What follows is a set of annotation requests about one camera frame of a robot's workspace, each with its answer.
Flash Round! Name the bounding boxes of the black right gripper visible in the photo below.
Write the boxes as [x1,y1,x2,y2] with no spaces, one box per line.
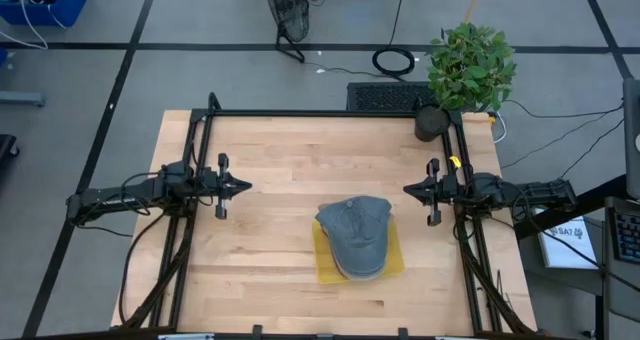
[403,158,464,227]

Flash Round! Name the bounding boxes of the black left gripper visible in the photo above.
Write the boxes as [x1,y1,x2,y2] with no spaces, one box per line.
[199,153,253,220]

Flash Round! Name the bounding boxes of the yellow translucent plastic container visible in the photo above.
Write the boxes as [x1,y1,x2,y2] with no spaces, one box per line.
[312,219,406,285]

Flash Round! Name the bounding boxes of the black plant pot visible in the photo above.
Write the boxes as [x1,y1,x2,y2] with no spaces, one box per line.
[413,103,452,143]

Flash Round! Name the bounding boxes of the black keyboard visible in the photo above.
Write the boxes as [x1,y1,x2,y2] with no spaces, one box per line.
[604,197,640,266]
[346,81,436,113]

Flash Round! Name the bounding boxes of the green leafy plant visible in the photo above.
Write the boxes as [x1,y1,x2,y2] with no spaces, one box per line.
[426,22,518,112]

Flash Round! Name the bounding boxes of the black diagonal support beam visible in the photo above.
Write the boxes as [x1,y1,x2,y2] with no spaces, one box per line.
[513,173,630,241]

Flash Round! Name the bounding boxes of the white printed paper sheet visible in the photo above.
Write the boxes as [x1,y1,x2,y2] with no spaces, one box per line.
[532,214,599,270]

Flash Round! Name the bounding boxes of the black floor fan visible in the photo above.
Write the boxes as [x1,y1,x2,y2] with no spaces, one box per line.
[262,0,311,64]

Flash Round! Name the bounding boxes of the grey side desk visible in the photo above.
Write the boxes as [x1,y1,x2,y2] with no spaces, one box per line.
[517,199,640,340]

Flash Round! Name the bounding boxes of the grey monitor back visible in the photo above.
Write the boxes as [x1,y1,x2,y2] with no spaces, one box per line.
[622,78,640,201]

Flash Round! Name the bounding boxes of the grey metal floor bar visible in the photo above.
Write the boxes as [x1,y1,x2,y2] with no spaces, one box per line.
[0,90,47,108]

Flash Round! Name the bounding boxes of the black equipment stand foot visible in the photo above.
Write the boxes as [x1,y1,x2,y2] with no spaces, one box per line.
[0,133,21,162]

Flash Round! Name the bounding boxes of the large blue plastic bin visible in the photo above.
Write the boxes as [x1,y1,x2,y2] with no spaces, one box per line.
[0,0,90,27]

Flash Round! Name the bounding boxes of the black aluminium table frame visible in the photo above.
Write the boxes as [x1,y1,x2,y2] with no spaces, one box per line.
[119,92,539,340]

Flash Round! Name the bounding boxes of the coiled black cable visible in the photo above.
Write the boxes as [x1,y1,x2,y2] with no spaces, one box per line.
[371,47,416,78]

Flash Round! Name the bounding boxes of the yellow hanging cable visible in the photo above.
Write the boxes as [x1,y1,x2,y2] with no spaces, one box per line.
[463,0,486,25]

